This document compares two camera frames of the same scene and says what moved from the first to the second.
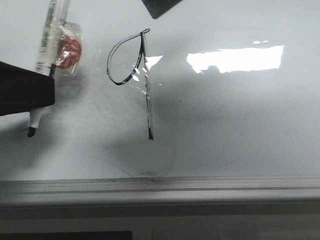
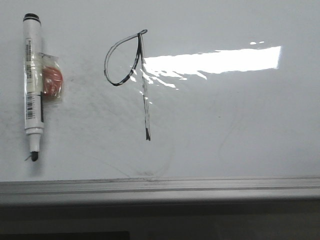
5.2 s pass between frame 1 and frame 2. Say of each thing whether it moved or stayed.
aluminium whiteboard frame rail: stayed
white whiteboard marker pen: moved
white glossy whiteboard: stayed
